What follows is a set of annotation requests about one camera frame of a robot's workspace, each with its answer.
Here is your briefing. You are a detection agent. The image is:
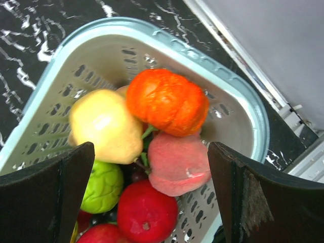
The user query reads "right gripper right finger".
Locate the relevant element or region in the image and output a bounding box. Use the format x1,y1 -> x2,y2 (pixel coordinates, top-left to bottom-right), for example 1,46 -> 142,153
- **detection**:
208,142 -> 323,242

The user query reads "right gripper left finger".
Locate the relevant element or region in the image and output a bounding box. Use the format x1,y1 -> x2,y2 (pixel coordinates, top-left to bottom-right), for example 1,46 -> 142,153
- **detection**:
1,142 -> 95,242

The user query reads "green custard apple toy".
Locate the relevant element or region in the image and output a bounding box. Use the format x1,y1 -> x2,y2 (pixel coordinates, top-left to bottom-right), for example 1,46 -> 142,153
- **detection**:
80,160 -> 124,214

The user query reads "pink peach toy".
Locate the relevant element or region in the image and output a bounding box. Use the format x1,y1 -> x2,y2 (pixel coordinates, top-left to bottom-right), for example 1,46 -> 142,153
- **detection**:
148,132 -> 211,196

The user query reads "red apple toy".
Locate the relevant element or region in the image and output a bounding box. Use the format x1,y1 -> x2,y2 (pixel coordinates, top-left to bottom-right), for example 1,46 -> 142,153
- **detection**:
117,179 -> 178,242

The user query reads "yellow pear toy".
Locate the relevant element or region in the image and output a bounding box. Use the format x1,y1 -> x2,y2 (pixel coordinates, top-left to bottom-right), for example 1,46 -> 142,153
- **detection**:
69,89 -> 143,165

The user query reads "orange pumpkin toy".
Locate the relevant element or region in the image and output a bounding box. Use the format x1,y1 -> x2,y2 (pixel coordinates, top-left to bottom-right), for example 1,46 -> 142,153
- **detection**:
126,68 -> 209,138

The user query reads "pink red dragonfruit toy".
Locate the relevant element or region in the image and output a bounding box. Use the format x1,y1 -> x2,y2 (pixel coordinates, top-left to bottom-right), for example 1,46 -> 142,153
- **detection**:
76,223 -> 131,243

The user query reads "dark grape bunch toy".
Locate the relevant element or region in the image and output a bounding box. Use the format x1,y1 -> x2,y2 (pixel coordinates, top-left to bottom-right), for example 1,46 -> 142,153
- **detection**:
89,164 -> 148,227

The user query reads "light blue plastic basket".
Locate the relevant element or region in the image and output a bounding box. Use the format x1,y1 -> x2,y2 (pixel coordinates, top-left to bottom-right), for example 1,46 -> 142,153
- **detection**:
0,17 -> 270,243

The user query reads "aluminium rail frame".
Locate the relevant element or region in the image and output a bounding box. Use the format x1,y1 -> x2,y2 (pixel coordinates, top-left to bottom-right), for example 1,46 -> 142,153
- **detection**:
185,1 -> 323,183

